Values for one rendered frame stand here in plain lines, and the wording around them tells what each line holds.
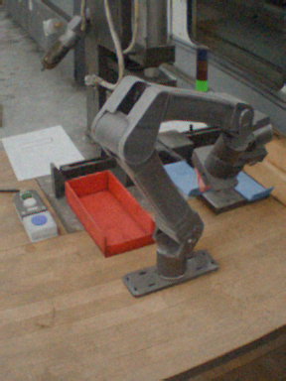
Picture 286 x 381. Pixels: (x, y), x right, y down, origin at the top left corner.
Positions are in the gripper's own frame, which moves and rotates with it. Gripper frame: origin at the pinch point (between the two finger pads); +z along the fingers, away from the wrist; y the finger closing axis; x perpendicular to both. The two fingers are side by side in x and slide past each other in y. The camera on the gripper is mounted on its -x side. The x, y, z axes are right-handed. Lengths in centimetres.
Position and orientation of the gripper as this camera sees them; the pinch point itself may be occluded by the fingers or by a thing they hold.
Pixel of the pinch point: (203, 188)
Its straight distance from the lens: 116.6
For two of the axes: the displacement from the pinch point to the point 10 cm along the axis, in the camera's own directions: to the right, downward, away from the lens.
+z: -2.5, 4.9, 8.4
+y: -3.7, -8.5, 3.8
